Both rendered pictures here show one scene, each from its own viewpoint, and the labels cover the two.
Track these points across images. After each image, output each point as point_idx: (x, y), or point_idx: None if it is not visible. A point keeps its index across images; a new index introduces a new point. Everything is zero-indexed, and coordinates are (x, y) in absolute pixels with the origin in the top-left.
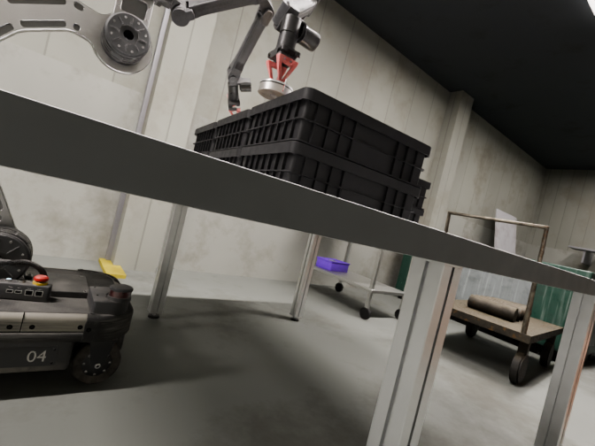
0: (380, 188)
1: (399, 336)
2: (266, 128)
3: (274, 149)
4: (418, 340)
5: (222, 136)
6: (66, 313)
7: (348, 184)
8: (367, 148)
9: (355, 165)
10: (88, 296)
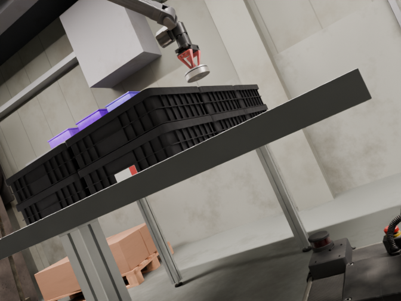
0: None
1: (274, 165)
2: (249, 98)
3: (263, 108)
4: (274, 162)
5: (218, 101)
6: (372, 244)
7: None
8: None
9: None
10: (349, 261)
